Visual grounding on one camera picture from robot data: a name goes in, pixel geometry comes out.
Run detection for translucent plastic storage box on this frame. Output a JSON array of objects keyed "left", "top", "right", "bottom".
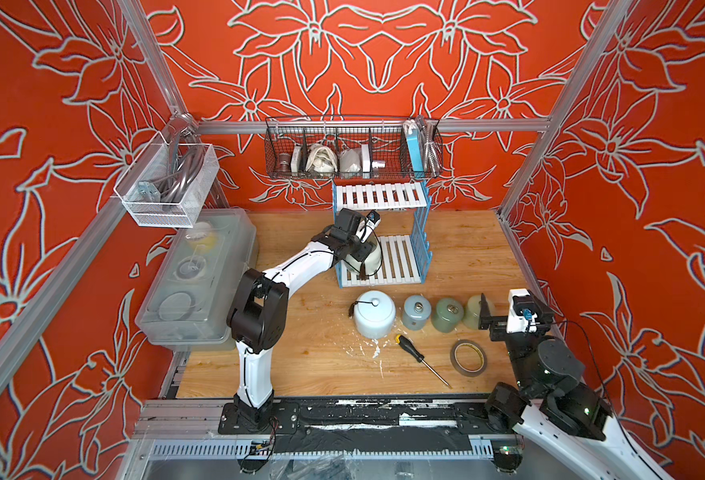
[{"left": 136, "top": 208, "right": 258, "bottom": 352}]

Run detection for black wire basket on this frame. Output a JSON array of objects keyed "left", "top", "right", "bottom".
[{"left": 264, "top": 115, "right": 444, "bottom": 181}]

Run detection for blue tea canister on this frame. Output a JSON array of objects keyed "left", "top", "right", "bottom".
[{"left": 401, "top": 295, "right": 431, "bottom": 331}]

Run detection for cream round jar with tassel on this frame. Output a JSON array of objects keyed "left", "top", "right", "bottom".
[{"left": 344, "top": 234, "right": 382, "bottom": 279}]

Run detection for brown tape roll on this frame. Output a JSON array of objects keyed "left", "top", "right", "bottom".
[{"left": 449, "top": 339, "right": 488, "bottom": 378}]

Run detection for clear plastic wall basket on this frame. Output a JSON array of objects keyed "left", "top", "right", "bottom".
[{"left": 114, "top": 133, "right": 220, "bottom": 228}]

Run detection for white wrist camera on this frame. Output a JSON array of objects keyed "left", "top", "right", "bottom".
[
  {"left": 355, "top": 210, "right": 381, "bottom": 243},
  {"left": 506, "top": 289, "right": 540, "bottom": 334}
]

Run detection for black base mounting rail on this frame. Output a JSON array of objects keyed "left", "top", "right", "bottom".
[{"left": 218, "top": 394, "right": 520, "bottom": 435}]

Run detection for yellow tea canister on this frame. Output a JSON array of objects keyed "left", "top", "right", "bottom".
[{"left": 462, "top": 294, "right": 491, "bottom": 331}]

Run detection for blue white slatted shelf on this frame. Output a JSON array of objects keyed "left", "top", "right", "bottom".
[{"left": 332, "top": 181, "right": 432, "bottom": 288}]

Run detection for light blue flat box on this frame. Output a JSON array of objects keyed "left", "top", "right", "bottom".
[{"left": 402, "top": 119, "right": 424, "bottom": 179}]

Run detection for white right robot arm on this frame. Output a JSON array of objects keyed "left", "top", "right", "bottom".
[{"left": 477, "top": 289, "right": 669, "bottom": 479}]

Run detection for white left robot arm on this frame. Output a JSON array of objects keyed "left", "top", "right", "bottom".
[{"left": 226, "top": 208, "right": 381, "bottom": 428}]

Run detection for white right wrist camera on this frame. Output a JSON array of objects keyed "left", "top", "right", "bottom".
[{"left": 506, "top": 289, "right": 540, "bottom": 334}]

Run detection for metal flexible hose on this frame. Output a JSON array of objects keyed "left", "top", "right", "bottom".
[{"left": 420, "top": 117, "right": 442, "bottom": 176}]

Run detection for black yellow screwdriver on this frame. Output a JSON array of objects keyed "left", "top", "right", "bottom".
[{"left": 395, "top": 334, "right": 452, "bottom": 389}]

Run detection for green tea canister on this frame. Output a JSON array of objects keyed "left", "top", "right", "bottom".
[{"left": 431, "top": 297, "right": 464, "bottom": 333}]

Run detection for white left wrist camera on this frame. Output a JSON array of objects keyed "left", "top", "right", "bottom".
[{"left": 355, "top": 210, "right": 381, "bottom": 243}]

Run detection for grey tubes in basket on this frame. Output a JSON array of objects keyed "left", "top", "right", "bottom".
[{"left": 138, "top": 143, "right": 206, "bottom": 204}]

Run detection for small metal spool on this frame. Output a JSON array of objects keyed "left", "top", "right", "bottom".
[{"left": 276, "top": 152, "right": 292, "bottom": 174}]

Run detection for pale blue round jar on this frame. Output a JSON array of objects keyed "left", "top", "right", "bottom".
[{"left": 348, "top": 290, "right": 396, "bottom": 340}]

